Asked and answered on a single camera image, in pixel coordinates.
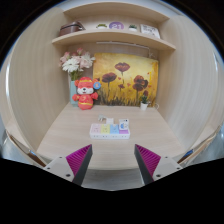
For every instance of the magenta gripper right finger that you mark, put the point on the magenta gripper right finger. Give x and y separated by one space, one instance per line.
152 166

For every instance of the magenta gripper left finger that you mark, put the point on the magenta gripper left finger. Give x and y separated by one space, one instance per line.
72 167

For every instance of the white blue charger plug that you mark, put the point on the white blue charger plug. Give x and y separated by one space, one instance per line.
123 124

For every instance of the white charger adapter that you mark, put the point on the white charger adapter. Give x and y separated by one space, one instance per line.
106 119

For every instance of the colourful white power strip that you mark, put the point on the colourful white power strip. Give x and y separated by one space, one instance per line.
108 131

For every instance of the small potted green plant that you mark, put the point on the small potted green plant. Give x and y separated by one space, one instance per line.
144 102

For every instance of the red plush toy figure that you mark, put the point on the red plush toy figure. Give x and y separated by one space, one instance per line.
86 92

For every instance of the teal flower vase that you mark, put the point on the teal flower vase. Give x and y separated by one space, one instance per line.
72 92

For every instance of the poppy flower painting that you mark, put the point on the poppy flower painting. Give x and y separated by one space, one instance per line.
125 79

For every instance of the pink white flower bouquet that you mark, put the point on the pink white flower bouquet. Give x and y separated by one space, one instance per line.
75 63

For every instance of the white framed picture card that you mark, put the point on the white framed picture card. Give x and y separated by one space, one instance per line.
150 30

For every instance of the small green plant right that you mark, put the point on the small green plant right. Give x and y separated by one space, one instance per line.
133 27

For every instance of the small green plant left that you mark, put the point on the small green plant left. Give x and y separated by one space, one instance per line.
101 26

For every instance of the purple round number sign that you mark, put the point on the purple round number sign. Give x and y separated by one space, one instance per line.
116 25

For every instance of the wooden wall shelf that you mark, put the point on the wooden wall shelf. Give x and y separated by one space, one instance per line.
113 35

